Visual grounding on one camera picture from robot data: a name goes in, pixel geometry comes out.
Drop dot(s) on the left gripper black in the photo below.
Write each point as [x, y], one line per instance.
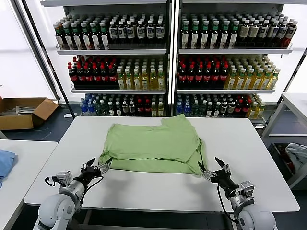
[88, 176]

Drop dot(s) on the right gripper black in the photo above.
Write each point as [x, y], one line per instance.
[225, 180]

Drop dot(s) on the green t-shirt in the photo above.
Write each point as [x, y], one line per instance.
[153, 146]

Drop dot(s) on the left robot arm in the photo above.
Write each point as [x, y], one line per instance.
[55, 210]

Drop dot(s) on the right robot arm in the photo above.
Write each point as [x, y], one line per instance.
[256, 215]

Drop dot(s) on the white floor scrap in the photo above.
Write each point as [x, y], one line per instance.
[68, 115]

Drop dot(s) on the green-label water bottle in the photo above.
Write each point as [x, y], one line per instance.
[195, 109]
[203, 109]
[98, 109]
[104, 108]

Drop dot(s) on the blue-label water bottle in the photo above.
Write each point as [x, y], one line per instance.
[180, 108]
[187, 108]
[90, 107]
[83, 107]

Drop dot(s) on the white-cap dark drink bottle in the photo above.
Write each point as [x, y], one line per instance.
[118, 109]
[209, 110]
[217, 110]
[111, 109]

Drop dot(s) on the black storage crate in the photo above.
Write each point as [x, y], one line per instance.
[275, 153]

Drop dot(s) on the white-label dark drink bottle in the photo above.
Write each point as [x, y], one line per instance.
[113, 32]
[282, 33]
[231, 109]
[224, 109]
[132, 109]
[125, 109]
[122, 32]
[273, 32]
[151, 31]
[130, 31]
[263, 32]
[141, 31]
[160, 31]

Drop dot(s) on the red-cap cola bottle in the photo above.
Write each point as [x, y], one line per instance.
[208, 77]
[182, 77]
[112, 77]
[88, 77]
[246, 109]
[80, 77]
[239, 109]
[216, 77]
[147, 109]
[199, 77]
[224, 77]
[140, 109]
[104, 77]
[191, 77]
[96, 77]
[72, 76]

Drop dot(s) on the yellow juice bottle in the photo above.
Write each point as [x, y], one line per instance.
[145, 82]
[240, 82]
[274, 82]
[257, 82]
[153, 81]
[252, 110]
[137, 82]
[265, 82]
[248, 82]
[129, 82]
[161, 110]
[154, 110]
[232, 82]
[121, 82]
[261, 111]
[161, 81]

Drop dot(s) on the red object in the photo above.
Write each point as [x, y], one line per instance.
[290, 166]

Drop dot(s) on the white side table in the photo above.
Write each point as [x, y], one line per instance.
[287, 135]

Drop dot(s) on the white grey cloth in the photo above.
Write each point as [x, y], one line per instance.
[297, 153]

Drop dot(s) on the blue cloth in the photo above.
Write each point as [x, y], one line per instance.
[7, 163]

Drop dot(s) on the brown cardboard box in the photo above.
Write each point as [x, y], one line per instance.
[16, 122]

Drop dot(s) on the silver metal rods bundle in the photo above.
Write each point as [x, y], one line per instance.
[21, 110]

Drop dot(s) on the black slanted pole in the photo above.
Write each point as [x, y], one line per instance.
[53, 72]
[292, 79]

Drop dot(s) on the grey metal shelf unit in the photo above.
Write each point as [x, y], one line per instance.
[235, 51]
[112, 52]

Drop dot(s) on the green-cap dark tea bottle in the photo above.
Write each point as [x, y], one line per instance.
[195, 36]
[234, 36]
[185, 36]
[68, 38]
[215, 36]
[104, 38]
[224, 36]
[86, 38]
[95, 38]
[77, 38]
[205, 36]

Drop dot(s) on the grey slanted pole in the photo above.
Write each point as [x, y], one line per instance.
[34, 48]

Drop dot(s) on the orange-label dark tea bottle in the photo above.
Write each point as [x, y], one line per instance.
[60, 38]

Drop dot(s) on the beige-label dark drink bottle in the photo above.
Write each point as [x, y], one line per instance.
[244, 32]
[254, 32]

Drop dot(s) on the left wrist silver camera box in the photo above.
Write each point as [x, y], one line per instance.
[64, 177]

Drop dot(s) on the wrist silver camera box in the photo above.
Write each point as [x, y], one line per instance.
[247, 189]
[64, 177]

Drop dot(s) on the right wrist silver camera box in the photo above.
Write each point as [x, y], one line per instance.
[247, 189]

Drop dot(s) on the grey table frame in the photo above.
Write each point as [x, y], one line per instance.
[87, 216]

